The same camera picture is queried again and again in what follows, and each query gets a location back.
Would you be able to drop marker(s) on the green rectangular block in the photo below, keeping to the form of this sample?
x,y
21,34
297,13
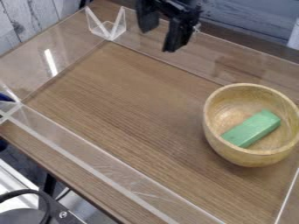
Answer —
x,y
253,129

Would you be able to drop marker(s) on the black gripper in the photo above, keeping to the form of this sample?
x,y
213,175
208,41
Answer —
x,y
182,11

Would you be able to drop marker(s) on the black table leg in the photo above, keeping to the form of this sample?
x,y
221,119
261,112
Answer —
x,y
50,184

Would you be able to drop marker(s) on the blue object at left edge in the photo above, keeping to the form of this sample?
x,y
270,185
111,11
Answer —
x,y
6,98

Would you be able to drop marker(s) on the clear acrylic barrier wall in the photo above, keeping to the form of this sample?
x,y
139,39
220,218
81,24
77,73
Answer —
x,y
107,115

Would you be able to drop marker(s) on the brown wooden bowl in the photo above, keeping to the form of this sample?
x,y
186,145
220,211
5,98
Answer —
x,y
234,103

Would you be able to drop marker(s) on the black metal base plate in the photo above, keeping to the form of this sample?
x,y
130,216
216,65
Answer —
x,y
49,213

